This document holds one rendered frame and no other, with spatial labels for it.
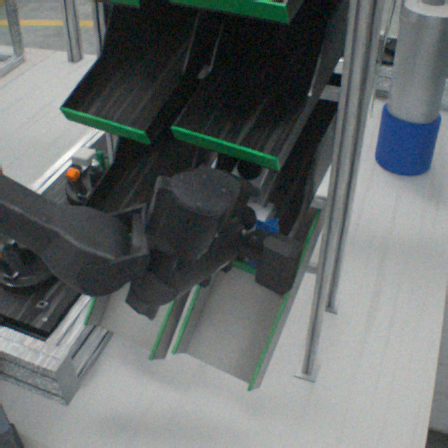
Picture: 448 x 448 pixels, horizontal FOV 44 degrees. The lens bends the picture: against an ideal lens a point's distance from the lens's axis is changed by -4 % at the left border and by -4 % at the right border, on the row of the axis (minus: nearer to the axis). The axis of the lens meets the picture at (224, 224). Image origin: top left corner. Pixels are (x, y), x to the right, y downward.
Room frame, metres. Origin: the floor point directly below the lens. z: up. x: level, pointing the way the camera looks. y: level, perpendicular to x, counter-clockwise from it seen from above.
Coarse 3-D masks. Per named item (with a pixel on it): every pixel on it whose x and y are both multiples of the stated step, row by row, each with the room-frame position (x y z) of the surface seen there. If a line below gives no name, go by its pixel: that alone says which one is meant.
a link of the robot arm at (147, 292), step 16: (160, 256) 0.40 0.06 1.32; (144, 272) 0.39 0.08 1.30; (160, 272) 0.39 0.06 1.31; (176, 272) 0.39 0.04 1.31; (192, 272) 0.40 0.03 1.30; (144, 288) 0.39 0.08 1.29; (160, 288) 0.38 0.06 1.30; (176, 288) 0.38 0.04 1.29; (128, 304) 0.38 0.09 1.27; (144, 304) 0.38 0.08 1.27; (160, 304) 0.38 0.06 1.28
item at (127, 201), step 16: (208, 64) 0.79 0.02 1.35; (176, 112) 0.76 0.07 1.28; (128, 144) 0.71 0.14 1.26; (160, 144) 0.71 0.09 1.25; (176, 144) 0.71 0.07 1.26; (112, 160) 0.68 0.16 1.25; (128, 160) 0.70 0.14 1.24; (144, 160) 0.69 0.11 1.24; (160, 160) 0.69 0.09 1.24; (176, 160) 0.68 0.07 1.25; (192, 160) 0.68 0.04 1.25; (208, 160) 0.66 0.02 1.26; (112, 176) 0.67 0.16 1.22; (128, 176) 0.67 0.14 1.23; (144, 176) 0.67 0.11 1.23; (96, 192) 0.64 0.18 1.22; (112, 192) 0.65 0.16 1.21; (128, 192) 0.65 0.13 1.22; (144, 192) 0.64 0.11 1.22; (96, 208) 0.63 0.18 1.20; (112, 208) 0.63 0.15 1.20
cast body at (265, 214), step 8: (248, 208) 0.53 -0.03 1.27; (256, 208) 0.54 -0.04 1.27; (264, 208) 0.54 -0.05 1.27; (272, 208) 0.57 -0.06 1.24; (248, 216) 0.52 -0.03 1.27; (256, 216) 0.53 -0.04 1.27; (264, 216) 0.53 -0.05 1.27; (272, 216) 0.58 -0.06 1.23; (248, 224) 0.51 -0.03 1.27; (248, 232) 0.51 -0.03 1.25
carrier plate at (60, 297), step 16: (0, 240) 0.83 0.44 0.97; (0, 288) 0.70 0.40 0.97; (48, 288) 0.70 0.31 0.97; (64, 288) 0.70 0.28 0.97; (0, 304) 0.66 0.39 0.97; (16, 304) 0.66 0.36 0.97; (32, 304) 0.66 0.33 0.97; (48, 304) 0.66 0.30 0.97; (64, 304) 0.66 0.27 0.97; (16, 320) 0.62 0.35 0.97; (32, 320) 0.62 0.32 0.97; (48, 320) 0.62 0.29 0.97; (48, 336) 0.60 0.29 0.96
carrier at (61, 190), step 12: (72, 156) 1.10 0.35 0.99; (84, 156) 1.10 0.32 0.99; (96, 156) 1.04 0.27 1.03; (108, 156) 1.02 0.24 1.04; (84, 168) 1.03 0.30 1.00; (96, 168) 0.98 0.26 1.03; (60, 180) 1.03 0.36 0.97; (84, 180) 1.00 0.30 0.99; (96, 180) 0.98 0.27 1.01; (48, 192) 0.99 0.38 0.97; (60, 192) 0.99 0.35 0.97; (72, 192) 0.96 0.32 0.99; (72, 204) 0.94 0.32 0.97
